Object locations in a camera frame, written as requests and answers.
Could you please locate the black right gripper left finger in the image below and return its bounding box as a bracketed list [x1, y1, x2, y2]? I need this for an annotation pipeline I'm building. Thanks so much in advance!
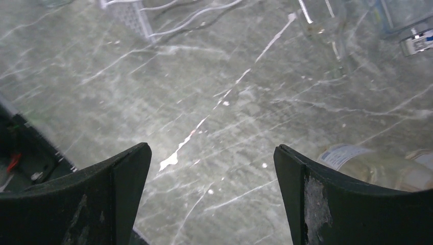
[1, 143, 152, 244]

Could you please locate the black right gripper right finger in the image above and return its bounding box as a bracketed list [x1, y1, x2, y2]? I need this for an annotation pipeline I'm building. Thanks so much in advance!
[273, 144, 432, 244]

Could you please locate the clear plain glass bottle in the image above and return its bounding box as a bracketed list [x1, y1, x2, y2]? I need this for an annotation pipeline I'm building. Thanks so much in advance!
[291, 0, 347, 78]

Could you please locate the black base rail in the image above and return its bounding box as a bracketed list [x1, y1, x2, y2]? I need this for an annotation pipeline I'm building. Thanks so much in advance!
[1, 101, 78, 192]

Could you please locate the white wire wine rack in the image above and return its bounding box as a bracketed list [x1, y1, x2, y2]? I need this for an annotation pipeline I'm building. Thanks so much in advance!
[96, 1, 243, 43]

